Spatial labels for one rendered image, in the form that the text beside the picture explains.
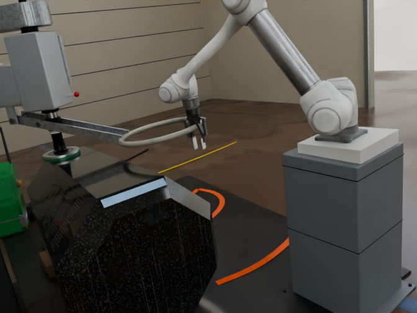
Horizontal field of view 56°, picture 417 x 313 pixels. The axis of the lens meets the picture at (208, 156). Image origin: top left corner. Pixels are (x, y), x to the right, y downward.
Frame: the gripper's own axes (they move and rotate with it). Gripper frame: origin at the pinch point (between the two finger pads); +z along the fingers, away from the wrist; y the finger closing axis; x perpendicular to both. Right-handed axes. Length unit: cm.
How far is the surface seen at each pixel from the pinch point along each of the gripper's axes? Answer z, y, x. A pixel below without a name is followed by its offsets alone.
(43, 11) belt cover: -84, 69, 15
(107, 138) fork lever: -11, 51, 14
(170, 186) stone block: 7.0, -4.5, 42.7
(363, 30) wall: -19, -54, -439
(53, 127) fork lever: -22, 81, 22
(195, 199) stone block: 18.7, -9.2, 32.1
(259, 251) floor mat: 83, -14, -24
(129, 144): -9.1, 27.8, 24.1
